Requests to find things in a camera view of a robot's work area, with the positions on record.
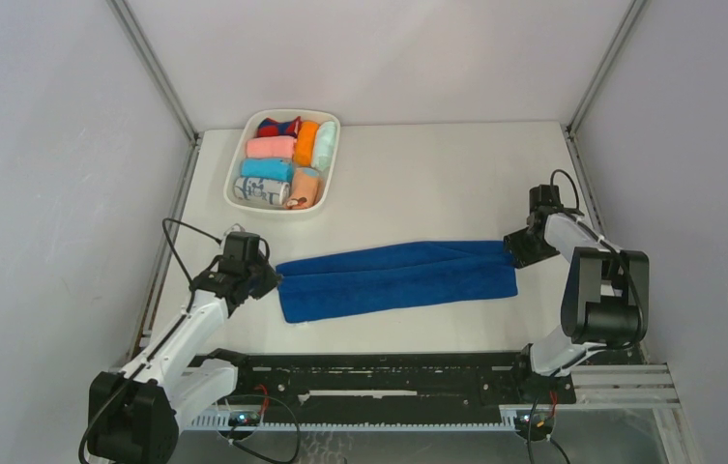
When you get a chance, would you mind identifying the orange towel with blue dots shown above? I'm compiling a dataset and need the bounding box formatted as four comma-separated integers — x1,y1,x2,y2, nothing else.
284,167,321,210

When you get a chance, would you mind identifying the blue microfiber towel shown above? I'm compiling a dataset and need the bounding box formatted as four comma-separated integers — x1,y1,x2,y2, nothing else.
277,241,518,324

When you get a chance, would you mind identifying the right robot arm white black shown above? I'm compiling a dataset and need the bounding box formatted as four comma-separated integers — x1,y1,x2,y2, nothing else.
504,185,650,402

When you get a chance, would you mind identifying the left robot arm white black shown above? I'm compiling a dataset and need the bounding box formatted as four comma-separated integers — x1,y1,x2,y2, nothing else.
77,229,280,463

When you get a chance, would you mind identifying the white printed rolled towel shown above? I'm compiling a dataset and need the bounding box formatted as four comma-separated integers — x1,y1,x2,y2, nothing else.
232,176,290,208

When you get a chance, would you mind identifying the light blue rolled towel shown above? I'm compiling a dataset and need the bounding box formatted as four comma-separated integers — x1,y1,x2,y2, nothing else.
240,158,295,183

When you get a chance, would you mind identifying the pink rolled towel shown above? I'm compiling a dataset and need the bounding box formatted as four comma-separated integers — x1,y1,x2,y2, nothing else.
246,135,297,160

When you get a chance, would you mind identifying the white plastic tray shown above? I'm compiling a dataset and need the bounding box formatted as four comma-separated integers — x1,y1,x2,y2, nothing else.
223,109,341,218

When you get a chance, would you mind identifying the red and blue rolled towel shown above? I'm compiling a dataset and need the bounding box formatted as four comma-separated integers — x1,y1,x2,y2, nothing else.
256,117,302,138

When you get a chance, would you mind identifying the orange rolled towel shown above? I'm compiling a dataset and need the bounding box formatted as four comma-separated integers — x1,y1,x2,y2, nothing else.
293,120,320,167

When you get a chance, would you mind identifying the mint green rolled towel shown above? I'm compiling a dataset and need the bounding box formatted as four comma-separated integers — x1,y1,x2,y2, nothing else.
310,121,337,171

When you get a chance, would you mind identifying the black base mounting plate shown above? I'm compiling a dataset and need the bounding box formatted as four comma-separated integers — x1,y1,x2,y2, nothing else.
193,350,577,426

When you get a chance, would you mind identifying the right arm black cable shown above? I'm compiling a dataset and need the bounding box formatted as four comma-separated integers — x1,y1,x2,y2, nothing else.
549,168,647,350

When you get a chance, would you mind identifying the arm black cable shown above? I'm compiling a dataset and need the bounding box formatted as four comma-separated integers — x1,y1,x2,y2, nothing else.
549,168,647,350
78,217,272,464

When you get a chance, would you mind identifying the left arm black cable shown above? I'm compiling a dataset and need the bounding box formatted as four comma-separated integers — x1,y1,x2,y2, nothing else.
78,217,272,464

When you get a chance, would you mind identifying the right aluminium frame post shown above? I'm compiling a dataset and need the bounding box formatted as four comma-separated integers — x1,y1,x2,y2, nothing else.
565,0,650,137

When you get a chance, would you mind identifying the aluminium frame post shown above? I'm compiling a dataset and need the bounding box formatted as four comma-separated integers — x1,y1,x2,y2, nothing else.
565,0,650,137
108,0,202,147

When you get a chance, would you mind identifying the left circuit board with wires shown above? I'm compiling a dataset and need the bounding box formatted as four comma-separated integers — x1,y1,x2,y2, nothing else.
215,384,301,464

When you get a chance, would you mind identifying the circuit board with wires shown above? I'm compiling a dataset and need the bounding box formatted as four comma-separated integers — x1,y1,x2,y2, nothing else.
215,384,301,464
514,391,571,464

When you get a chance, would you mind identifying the white slotted cable duct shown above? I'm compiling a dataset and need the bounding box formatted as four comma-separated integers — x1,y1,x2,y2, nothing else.
186,411,517,432

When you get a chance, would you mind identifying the right circuit board with wires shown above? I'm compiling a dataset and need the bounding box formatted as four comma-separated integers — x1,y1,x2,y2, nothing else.
514,391,571,464

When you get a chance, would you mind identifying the left aluminium frame post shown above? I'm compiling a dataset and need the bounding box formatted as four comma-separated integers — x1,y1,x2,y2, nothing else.
108,0,202,147

